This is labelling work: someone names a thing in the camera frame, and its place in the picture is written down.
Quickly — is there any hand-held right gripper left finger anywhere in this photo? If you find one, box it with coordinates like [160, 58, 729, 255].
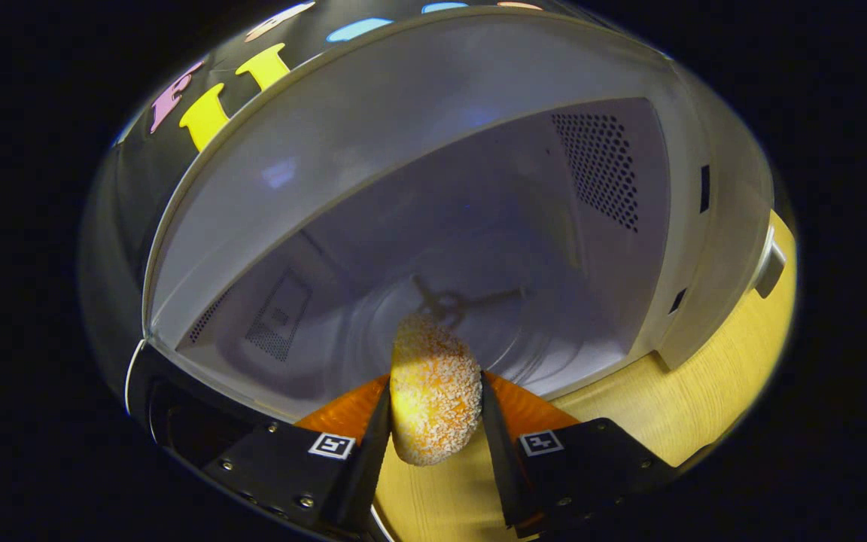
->
[204, 376, 393, 539]

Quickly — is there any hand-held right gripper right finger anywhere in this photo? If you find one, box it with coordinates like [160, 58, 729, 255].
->
[479, 370, 679, 537]

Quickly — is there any breaded croquette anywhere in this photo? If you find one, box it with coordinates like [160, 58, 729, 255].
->
[390, 312, 483, 467]

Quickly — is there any white microwave oven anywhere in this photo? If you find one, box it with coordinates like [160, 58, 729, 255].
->
[125, 6, 788, 542]

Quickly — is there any glass turntable plate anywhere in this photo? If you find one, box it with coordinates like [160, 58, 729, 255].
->
[343, 275, 577, 396]

